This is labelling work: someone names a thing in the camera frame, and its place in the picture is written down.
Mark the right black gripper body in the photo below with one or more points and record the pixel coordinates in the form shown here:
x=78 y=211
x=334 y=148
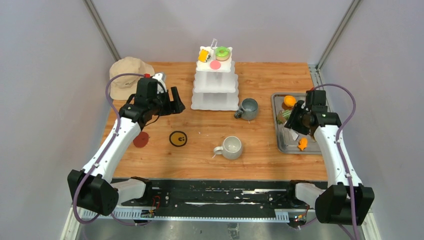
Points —
x=301 y=128

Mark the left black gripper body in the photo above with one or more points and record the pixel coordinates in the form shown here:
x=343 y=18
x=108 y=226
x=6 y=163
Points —
x=159 y=105

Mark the green white layered sandwich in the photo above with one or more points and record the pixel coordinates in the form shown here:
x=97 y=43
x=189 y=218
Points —
x=283 y=116

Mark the metal tongs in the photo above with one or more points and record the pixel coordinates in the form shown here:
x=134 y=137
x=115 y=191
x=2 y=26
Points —
x=292 y=133

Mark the orange cupcake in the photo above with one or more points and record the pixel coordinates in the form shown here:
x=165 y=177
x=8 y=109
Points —
x=289 y=101

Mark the orange fish-shaped pastry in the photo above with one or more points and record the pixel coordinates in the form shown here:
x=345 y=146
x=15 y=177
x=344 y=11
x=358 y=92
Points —
x=302 y=144

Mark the pink round macaron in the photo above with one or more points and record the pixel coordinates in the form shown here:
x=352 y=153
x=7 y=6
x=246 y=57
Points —
x=215 y=64

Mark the yellow cake slice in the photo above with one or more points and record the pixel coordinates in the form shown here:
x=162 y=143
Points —
x=204 y=56

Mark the green frosted donut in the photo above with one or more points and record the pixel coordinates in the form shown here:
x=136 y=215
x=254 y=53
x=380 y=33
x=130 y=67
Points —
x=222 y=53

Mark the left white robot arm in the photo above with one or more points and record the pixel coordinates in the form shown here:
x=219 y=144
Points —
x=91 y=187

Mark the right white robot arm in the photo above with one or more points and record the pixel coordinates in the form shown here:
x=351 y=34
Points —
x=345 y=201

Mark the metal serving tray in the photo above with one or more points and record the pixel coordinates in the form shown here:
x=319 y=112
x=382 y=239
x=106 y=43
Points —
x=284 y=141

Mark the black yellow smiley coaster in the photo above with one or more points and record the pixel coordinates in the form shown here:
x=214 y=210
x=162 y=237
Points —
x=178 y=138

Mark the red round coaster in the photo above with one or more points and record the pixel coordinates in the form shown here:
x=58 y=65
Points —
x=141 y=140

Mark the white three-tier dessert stand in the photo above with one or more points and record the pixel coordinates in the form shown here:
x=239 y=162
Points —
x=215 y=90

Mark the dark grey ceramic mug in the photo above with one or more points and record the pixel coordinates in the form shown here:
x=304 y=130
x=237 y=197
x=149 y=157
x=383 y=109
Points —
x=248 y=110

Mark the white ceramic mug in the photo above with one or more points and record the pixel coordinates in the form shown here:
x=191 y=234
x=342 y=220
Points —
x=231 y=148

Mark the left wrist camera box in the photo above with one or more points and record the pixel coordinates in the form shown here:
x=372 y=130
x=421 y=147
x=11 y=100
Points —
x=159 y=78

